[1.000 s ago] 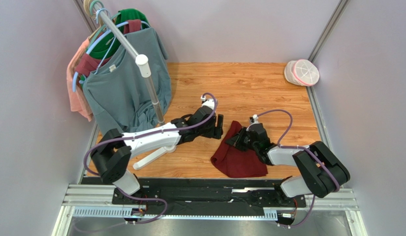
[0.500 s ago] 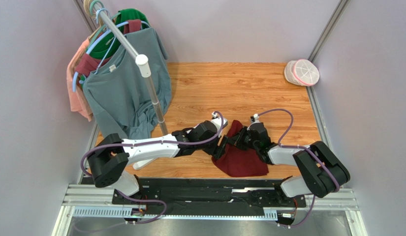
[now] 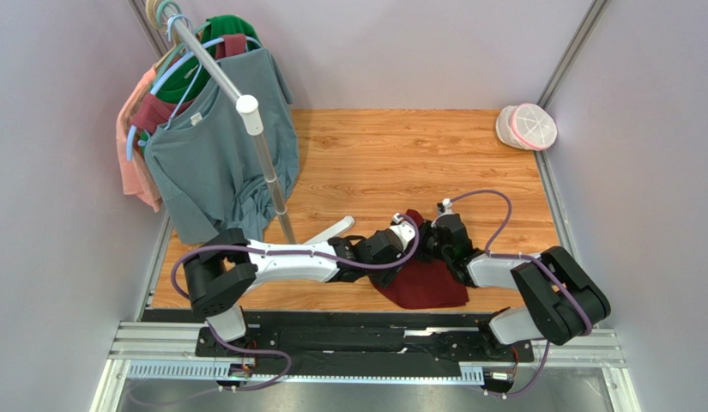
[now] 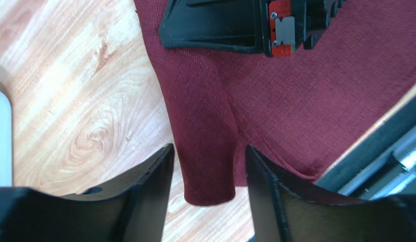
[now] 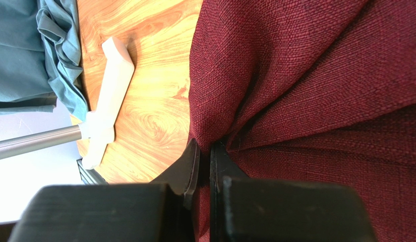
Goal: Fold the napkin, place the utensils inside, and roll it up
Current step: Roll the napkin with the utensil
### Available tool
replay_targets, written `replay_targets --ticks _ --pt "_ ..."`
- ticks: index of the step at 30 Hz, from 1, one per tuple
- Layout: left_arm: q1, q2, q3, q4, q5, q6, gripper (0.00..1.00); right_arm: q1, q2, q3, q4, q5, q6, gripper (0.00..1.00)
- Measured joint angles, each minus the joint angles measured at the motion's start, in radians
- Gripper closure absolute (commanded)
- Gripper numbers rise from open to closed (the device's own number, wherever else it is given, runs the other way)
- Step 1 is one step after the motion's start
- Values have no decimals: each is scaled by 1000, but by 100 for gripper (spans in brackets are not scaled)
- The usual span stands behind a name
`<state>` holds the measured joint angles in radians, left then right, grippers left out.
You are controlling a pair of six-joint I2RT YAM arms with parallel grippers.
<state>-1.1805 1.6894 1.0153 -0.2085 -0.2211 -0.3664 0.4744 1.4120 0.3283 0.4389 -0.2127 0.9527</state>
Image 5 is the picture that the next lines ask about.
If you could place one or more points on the blue-grey t-shirt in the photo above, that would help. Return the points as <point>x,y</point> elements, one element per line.
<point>40,56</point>

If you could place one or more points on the silver and white clothes rack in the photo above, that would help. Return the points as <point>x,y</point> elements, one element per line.
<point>98,127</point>

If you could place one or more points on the dark red cloth napkin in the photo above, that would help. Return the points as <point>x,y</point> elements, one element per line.
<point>313,90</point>

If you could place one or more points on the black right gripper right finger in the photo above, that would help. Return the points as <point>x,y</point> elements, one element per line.
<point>221,166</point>

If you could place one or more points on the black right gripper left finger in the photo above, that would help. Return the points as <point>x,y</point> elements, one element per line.
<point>182,177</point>

